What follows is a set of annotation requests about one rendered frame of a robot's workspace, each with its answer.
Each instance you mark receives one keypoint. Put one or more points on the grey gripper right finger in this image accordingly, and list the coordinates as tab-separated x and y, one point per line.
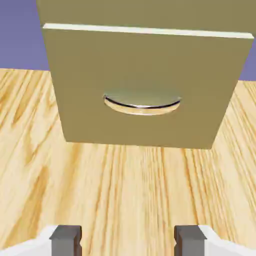
190	242

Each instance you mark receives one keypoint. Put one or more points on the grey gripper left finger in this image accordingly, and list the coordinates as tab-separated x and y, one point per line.
64	242

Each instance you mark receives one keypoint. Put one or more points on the olive drawer front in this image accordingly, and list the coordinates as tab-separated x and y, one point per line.
140	66

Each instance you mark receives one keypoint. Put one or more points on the olive painted cabinet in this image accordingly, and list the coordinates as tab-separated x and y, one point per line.
140	12

